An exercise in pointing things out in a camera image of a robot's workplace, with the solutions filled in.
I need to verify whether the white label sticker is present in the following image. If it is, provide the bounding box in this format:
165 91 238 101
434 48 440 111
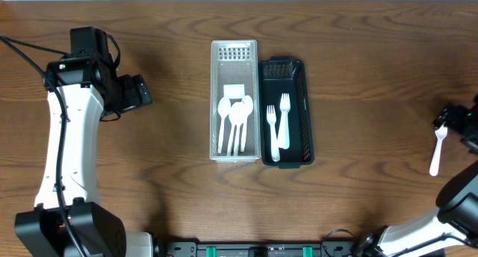
223 84 246 99

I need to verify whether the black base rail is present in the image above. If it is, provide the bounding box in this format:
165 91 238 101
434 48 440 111
152 233 385 257

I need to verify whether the dark green perforated basket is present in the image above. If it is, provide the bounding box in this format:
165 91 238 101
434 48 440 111
258 57 314 169

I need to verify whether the white plastic spoon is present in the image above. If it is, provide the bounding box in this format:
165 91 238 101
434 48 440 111
240 95 254 152
217 97 231 154
226 102 240 156
232 102 245 156

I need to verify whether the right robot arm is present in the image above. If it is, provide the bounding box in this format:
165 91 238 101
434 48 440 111
352 104 477 257

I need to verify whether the cream plastic fork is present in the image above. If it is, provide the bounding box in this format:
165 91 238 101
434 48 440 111
278 93 291 149

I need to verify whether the white plastic fork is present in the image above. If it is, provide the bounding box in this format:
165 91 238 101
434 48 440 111
429 125 447 176

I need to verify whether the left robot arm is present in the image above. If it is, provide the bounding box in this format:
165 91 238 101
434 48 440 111
14 27 158 256

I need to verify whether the pink plastic fork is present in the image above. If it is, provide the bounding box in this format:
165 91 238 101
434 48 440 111
266 105 280 162

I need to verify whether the clear perforated plastic basket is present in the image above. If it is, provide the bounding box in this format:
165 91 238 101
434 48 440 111
210 40 261 163

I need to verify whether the mint green plastic fork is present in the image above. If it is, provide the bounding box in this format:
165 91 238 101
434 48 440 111
282 115 290 149

